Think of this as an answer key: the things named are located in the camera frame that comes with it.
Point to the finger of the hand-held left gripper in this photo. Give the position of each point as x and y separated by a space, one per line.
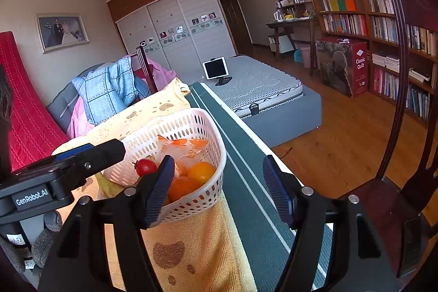
73 151
102 155

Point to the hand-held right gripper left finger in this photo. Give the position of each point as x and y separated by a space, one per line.
160 186

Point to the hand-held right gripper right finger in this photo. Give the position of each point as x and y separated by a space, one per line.
277 189

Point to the red tomato with stem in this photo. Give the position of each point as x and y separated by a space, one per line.
146 168

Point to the yellow brown-spotted banana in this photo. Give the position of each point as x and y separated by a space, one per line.
109 189

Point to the yellowish orange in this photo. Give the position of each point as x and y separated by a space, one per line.
202 172

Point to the white plastic basket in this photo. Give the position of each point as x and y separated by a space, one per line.
191 127

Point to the person's left hand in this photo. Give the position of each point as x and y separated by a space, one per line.
44 240

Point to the grey padded headboard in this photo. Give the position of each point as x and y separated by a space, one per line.
60 104

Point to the red quilted bedspread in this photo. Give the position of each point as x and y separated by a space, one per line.
30 107

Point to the blue checkered quilt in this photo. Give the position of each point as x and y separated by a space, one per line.
102 90

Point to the yellow paw-print towel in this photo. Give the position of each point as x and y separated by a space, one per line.
212 244

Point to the reddish wooden chair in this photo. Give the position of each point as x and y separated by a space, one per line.
145 69

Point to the dark wooden chair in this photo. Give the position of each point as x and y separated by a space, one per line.
376 196

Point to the grey mattress bed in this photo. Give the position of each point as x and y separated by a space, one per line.
260 83

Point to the white tablet on stand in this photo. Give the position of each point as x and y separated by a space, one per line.
215 68

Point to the pink waste bin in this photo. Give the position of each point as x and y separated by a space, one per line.
305 57

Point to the dark red printed box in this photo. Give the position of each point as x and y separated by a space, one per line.
342 66

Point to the black phone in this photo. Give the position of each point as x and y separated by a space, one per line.
410 244

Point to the white storage box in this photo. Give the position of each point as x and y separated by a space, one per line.
282 42

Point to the white sliding-door wardrobe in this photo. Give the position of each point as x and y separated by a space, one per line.
171 11

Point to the dark wooden desk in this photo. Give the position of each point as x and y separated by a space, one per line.
291 21

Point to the white kettle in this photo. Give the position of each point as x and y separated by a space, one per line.
279 15

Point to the dark brown door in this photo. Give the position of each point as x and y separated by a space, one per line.
236 18

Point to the wooden bookshelf with books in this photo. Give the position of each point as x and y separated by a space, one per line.
349 18

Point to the framed wall photo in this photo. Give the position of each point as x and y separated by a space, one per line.
61 32

